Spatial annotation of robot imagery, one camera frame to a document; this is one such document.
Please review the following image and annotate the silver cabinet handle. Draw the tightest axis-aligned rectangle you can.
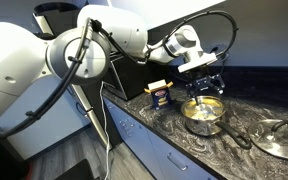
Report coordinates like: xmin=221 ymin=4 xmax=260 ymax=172
xmin=118 ymin=118 xmax=130 ymax=129
xmin=124 ymin=124 xmax=136 ymax=138
xmin=166 ymin=152 xmax=189 ymax=172

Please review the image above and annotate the black silver microwave oven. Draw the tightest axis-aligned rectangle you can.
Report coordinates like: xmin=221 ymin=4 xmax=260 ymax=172
xmin=102 ymin=54 xmax=172 ymax=102

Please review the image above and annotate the glass lid black handle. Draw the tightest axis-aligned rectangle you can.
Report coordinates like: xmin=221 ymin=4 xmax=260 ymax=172
xmin=247 ymin=118 xmax=288 ymax=163

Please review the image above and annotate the blue yellow pasta box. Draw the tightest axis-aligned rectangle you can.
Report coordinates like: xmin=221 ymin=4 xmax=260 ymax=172
xmin=143 ymin=79 xmax=174 ymax=110

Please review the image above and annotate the steel pot with pasta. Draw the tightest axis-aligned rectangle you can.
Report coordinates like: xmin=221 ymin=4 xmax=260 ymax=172
xmin=180 ymin=95 xmax=253 ymax=150

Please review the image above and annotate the blue-grey base cabinet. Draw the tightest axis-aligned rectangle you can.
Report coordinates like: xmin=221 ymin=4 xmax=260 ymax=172
xmin=102 ymin=96 xmax=218 ymax=180

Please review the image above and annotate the thin white cable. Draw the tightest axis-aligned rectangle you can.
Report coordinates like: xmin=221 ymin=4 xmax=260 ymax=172
xmin=98 ymin=81 xmax=113 ymax=180

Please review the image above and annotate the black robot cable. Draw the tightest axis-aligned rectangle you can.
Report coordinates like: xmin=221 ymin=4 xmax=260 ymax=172
xmin=0 ymin=9 xmax=240 ymax=141

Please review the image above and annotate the light blue cart panel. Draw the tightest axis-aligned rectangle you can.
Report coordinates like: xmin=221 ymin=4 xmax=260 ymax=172
xmin=0 ymin=74 xmax=93 ymax=161

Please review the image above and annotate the silver black metal frame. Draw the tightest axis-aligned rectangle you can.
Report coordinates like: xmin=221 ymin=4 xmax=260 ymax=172
xmin=32 ymin=1 xmax=115 ymax=151

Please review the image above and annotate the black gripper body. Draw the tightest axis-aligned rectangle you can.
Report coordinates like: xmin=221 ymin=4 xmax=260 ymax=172
xmin=191 ymin=74 xmax=220 ymax=90

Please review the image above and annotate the black floor stand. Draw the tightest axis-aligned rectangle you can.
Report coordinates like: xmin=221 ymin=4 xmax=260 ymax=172
xmin=55 ymin=159 xmax=100 ymax=180

